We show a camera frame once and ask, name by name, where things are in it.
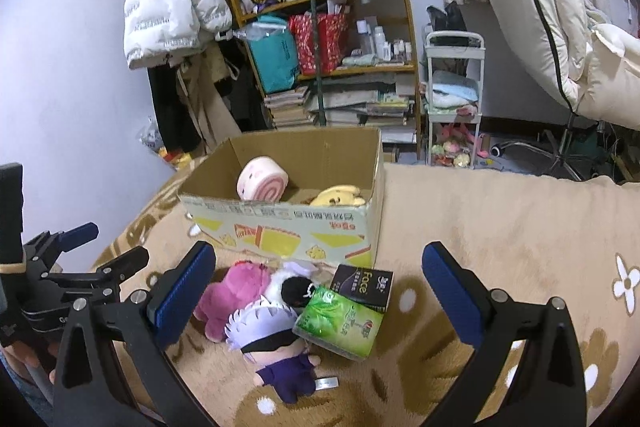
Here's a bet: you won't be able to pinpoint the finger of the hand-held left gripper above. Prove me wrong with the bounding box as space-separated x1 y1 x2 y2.
25 222 99 269
45 247 151 302

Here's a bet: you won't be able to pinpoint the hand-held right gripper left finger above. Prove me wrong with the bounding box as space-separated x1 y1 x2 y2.
52 241 221 427

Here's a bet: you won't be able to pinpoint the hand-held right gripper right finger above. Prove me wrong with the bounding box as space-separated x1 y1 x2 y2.
421 241 588 427

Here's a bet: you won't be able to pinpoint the pink bear plush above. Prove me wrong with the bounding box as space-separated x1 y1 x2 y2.
194 259 273 342

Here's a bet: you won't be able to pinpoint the white-haired doll plush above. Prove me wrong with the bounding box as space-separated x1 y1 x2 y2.
223 296 322 404

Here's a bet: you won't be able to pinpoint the black tissue box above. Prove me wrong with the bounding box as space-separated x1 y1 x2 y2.
330 263 394 312

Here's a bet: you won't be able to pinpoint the white fluffy black-haired plush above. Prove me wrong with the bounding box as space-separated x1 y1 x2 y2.
265 261 321 310

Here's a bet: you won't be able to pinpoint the printed cardboard box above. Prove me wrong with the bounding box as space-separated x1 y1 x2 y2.
177 127 386 270

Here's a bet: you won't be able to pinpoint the green tissue pack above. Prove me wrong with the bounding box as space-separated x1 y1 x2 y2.
292 285 385 361

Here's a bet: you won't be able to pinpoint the person's left hand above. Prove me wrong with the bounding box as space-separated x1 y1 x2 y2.
5 338 58 383

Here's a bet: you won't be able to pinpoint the beige floral blanket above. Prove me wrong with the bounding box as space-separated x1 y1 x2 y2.
90 152 640 427

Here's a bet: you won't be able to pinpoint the pink roll cake plush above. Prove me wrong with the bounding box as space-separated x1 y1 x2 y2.
236 157 290 202

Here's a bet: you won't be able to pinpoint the pile of small plush toys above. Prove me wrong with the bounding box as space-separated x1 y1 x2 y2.
431 127 483 168

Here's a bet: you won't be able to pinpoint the yellow plush toy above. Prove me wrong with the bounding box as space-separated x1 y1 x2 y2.
306 185 368 208

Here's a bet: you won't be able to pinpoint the black pants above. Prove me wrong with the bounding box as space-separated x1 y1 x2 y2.
147 62 203 158

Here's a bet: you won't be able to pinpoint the beige tote bag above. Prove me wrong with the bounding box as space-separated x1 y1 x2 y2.
175 47 246 152

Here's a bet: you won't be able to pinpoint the blue towel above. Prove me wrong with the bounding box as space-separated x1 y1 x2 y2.
430 71 480 108

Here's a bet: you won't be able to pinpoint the stack of books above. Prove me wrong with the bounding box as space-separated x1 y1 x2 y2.
263 74 418 130

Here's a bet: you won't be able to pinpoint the wooden shelf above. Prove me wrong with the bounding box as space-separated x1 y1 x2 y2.
222 0 423 160

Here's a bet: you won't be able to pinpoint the teal bag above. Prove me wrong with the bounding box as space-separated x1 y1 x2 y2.
248 14 301 94

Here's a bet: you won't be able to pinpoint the white trolley cart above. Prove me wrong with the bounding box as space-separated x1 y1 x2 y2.
424 31 486 168

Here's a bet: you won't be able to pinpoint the group of small bottles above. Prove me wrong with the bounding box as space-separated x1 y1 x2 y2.
356 19 413 62

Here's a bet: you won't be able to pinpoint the green pole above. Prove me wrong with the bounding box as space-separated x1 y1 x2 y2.
305 0 328 128

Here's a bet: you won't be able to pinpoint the black bag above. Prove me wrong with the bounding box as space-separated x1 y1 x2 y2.
426 1 468 48

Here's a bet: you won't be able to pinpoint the red gift bag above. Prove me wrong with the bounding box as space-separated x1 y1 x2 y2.
289 12 349 76

